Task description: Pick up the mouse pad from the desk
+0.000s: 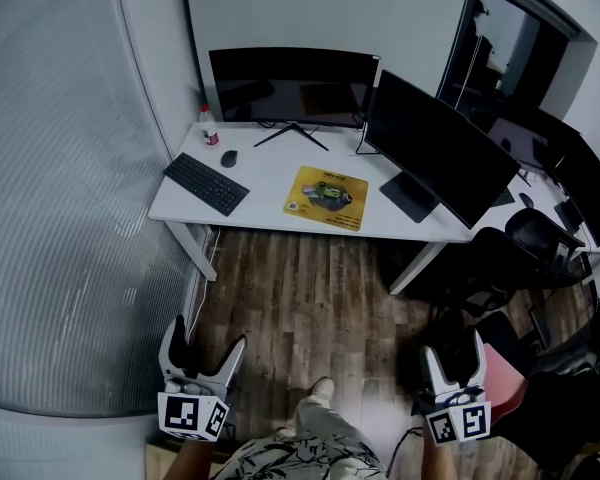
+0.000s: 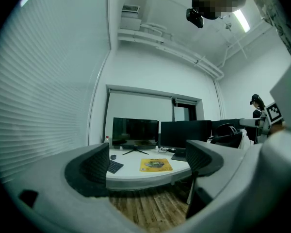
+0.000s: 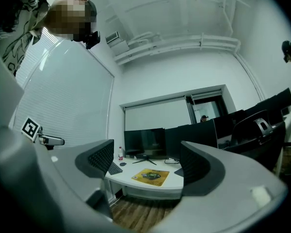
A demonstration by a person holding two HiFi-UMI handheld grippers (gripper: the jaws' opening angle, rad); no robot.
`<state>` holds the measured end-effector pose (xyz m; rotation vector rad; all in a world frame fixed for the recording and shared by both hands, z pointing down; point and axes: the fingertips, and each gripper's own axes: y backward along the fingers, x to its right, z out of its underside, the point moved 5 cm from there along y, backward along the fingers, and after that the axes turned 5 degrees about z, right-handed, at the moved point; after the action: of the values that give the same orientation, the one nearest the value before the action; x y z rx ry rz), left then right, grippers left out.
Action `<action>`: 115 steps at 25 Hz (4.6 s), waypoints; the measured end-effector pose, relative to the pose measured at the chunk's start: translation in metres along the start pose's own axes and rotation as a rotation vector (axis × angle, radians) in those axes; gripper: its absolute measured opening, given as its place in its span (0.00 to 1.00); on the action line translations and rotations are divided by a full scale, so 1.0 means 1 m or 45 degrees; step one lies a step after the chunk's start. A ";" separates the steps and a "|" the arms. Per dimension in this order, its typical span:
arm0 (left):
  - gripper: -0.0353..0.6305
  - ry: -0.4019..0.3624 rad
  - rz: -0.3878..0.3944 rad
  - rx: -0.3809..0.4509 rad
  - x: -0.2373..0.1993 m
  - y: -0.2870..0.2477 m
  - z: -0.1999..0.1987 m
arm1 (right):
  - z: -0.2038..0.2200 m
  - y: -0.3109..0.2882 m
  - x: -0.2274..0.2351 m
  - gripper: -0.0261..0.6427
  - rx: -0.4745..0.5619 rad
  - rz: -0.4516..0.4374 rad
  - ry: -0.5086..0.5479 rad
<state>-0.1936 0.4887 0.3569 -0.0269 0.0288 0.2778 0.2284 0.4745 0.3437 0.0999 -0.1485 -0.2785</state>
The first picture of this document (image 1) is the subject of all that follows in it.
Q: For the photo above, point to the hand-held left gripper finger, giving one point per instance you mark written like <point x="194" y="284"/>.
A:
<point x="174" y="345"/>
<point x="230" y="360"/>

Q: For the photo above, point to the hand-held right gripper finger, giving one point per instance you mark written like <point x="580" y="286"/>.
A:
<point x="434" y="368"/>
<point x="478" y="360"/>

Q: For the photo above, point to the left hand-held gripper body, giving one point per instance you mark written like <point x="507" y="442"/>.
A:
<point x="192" y="410"/>

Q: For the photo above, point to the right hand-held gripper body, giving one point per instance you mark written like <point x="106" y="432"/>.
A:
<point x="457" y="415"/>

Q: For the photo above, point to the yellow printed mouse pad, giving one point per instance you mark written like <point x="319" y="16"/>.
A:
<point x="327" y="197"/>

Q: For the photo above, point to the person's left forearm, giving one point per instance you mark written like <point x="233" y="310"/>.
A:
<point x="187" y="460"/>

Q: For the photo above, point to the person's right forearm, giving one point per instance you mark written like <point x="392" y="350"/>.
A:
<point x="440" y="460"/>

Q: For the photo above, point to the black computer mouse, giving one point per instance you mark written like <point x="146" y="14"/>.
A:
<point x="229" y="158"/>
<point x="526" y="200"/>

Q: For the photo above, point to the white desk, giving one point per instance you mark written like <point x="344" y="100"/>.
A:
<point x="275" y="178"/>
<point x="550" y="193"/>

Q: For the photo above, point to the red chair seat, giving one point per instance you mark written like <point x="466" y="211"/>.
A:
<point x="502" y="380"/>

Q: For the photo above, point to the person's beige shoe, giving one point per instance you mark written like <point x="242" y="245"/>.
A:
<point x="322" y="388"/>

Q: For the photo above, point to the person's leg in beige trousers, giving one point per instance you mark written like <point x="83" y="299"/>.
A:
<point x="325" y="425"/>

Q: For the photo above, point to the person's patterned shirt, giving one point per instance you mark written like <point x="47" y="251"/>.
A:
<point x="300" y="460"/>

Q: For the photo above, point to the black office chair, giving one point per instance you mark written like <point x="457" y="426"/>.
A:
<point x="525" y="248"/>

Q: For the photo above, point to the black keyboard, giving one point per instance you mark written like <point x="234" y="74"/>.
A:
<point x="206" y="183"/>

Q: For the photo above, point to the clear plastic bottle red cap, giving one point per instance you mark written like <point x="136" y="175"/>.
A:
<point x="209" y="129"/>

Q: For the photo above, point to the black monitor with flat base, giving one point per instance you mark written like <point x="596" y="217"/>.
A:
<point x="430" y="143"/>

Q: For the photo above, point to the black monitor with v-shaped stand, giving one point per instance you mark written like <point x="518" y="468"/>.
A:
<point x="292" y="88"/>

